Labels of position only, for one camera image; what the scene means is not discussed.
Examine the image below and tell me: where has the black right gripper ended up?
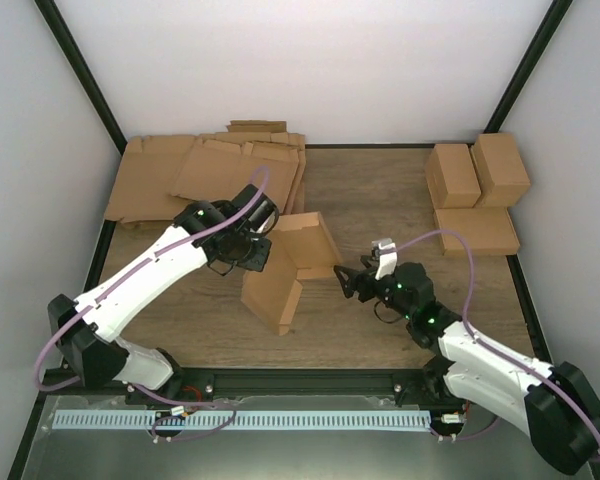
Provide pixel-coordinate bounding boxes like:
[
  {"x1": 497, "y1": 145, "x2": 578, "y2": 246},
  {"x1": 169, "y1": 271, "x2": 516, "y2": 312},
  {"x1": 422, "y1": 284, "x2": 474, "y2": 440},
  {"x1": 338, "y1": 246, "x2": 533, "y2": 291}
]
[{"x1": 334, "y1": 256, "x2": 414, "y2": 321}]

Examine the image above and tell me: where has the brown cardboard box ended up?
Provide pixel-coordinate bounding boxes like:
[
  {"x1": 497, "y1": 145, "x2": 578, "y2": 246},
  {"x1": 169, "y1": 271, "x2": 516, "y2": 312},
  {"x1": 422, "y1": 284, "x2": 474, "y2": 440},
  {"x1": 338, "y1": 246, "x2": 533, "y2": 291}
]
[{"x1": 241, "y1": 212, "x2": 342, "y2": 336}]

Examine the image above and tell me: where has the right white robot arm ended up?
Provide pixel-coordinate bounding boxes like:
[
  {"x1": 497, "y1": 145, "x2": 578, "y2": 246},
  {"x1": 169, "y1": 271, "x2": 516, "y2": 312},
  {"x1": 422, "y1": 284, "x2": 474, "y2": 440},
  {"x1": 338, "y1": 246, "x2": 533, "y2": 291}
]
[{"x1": 334, "y1": 261, "x2": 600, "y2": 475}]

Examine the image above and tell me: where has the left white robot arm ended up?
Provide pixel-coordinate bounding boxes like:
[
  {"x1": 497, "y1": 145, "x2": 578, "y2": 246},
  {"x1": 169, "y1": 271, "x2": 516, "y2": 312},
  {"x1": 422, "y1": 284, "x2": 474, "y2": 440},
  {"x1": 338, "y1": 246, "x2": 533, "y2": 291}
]
[{"x1": 47, "y1": 184, "x2": 279, "y2": 404}]

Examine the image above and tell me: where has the folded cardboard box back left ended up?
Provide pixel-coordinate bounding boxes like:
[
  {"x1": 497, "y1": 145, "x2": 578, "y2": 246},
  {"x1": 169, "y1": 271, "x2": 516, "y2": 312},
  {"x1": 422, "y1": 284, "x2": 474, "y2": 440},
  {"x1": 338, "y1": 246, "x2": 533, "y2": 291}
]
[{"x1": 424, "y1": 144, "x2": 481, "y2": 209}]

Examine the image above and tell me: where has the folded cardboard box front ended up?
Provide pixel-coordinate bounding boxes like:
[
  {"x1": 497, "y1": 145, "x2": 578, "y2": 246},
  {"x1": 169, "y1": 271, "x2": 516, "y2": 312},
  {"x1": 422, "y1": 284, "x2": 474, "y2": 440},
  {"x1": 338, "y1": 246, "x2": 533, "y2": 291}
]
[{"x1": 434, "y1": 207, "x2": 520, "y2": 256}]

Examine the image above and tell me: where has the folded cardboard box back right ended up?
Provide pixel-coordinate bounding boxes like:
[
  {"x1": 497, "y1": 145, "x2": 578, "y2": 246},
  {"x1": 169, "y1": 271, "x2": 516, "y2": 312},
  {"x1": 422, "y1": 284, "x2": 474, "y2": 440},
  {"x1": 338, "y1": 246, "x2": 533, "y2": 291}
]
[{"x1": 470, "y1": 133, "x2": 531, "y2": 208}]

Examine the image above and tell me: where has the stack of flat cardboard sheets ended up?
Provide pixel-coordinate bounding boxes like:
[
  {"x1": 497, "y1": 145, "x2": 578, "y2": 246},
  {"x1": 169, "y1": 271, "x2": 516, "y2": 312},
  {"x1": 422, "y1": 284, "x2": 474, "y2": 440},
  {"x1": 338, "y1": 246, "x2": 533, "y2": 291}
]
[{"x1": 104, "y1": 121, "x2": 306, "y2": 223}]

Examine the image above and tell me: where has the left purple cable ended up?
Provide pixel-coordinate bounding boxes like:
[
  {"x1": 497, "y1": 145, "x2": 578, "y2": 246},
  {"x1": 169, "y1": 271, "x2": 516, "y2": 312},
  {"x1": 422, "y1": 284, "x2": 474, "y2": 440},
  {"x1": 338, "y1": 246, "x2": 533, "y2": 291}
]
[{"x1": 33, "y1": 165, "x2": 272, "y2": 392}]

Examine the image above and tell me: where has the purple cable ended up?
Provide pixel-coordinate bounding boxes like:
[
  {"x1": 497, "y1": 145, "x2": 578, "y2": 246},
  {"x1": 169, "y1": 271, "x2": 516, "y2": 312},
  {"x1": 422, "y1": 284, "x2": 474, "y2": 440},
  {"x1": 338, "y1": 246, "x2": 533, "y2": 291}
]
[
  {"x1": 392, "y1": 229, "x2": 600, "y2": 461},
  {"x1": 33, "y1": 165, "x2": 272, "y2": 392}
]

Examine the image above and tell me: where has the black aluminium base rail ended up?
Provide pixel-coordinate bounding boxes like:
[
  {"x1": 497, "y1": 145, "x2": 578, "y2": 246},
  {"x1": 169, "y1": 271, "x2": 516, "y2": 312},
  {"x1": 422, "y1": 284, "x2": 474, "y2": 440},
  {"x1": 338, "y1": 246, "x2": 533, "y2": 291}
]
[{"x1": 42, "y1": 367, "x2": 461, "y2": 407}]

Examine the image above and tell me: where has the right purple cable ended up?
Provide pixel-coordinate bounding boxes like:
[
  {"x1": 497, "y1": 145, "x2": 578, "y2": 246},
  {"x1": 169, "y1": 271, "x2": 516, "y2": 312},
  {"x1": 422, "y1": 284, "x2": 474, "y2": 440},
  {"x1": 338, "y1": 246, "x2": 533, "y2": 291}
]
[{"x1": 392, "y1": 229, "x2": 600, "y2": 461}]

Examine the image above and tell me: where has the light blue slotted cable duct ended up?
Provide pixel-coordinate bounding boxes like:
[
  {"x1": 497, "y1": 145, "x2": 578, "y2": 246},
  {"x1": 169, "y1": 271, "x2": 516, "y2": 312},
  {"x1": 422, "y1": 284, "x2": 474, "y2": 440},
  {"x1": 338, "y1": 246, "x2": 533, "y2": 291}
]
[{"x1": 51, "y1": 410, "x2": 431, "y2": 432}]

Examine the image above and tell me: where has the left black frame post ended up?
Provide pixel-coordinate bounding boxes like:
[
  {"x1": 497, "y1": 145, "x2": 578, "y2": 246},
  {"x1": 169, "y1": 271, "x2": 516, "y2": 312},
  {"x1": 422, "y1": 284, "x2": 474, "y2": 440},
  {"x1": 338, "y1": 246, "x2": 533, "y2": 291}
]
[{"x1": 34, "y1": 0, "x2": 127, "y2": 154}]

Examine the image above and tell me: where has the black frame post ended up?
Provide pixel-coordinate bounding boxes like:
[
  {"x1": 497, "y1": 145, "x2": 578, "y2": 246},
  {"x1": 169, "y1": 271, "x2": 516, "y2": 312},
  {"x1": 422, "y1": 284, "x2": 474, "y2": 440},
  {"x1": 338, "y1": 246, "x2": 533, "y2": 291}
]
[
  {"x1": 34, "y1": 0, "x2": 127, "y2": 154},
  {"x1": 483, "y1": 0, "x2": 573, "y2": 134}
]

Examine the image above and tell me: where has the right black frame post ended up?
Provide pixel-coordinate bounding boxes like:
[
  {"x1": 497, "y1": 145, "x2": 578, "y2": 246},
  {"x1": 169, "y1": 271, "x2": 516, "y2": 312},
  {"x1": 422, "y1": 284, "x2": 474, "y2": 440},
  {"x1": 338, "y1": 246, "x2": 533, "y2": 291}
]
[{"x1": 483, "y1": 0, "x2": 573, "y2": 134}]

